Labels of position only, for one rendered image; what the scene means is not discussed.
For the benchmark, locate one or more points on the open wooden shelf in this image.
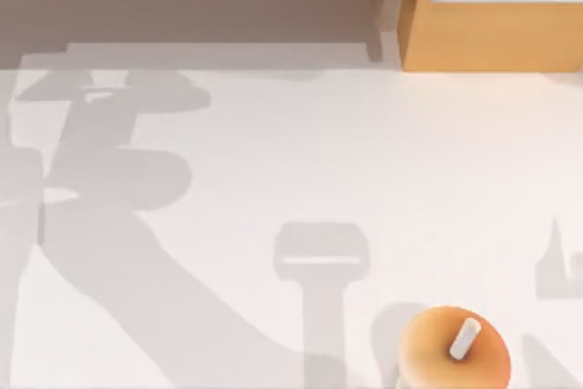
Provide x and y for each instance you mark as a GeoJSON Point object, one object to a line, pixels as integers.
{"type": "Point", "coordinates": [205, 6]}

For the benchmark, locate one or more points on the light wooden cupboard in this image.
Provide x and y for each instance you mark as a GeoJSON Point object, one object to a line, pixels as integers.
{"type": "Point", "coordinates": [492, 33]}

